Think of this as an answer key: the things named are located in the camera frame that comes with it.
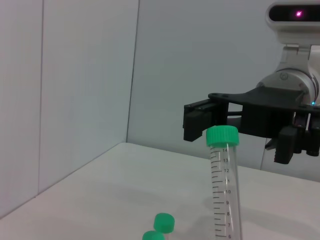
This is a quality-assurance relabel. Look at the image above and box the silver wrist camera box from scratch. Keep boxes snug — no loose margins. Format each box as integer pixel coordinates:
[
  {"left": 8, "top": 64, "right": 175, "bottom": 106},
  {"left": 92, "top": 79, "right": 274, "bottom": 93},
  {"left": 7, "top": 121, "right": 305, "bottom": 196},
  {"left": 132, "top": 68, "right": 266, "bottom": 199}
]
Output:
[{"left": 265, "top": 1, "right": 320, "bottom": 51}]

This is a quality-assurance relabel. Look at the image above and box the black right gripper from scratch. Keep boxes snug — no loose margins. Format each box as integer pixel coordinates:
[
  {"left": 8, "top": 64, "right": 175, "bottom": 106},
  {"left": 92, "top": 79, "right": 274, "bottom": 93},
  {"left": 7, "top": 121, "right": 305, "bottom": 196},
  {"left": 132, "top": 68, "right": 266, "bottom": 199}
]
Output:
[{"left": 183, "top": 87, "right": 320, "bottom": 165}]

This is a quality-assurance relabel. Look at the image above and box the clear test tube green cap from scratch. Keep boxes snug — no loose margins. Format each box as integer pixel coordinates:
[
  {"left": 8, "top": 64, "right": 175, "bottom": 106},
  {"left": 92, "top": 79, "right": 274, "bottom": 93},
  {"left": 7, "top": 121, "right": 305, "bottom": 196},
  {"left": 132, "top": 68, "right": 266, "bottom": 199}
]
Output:
[
  {"left": 205, "top": 125, "right": 244, "bottom": 240},
  {"left": 153, "top": 212, "right": 176, "bottom": 234},
  {"left": 142, "top": 230, "right": 166, "bottom": 240}
]

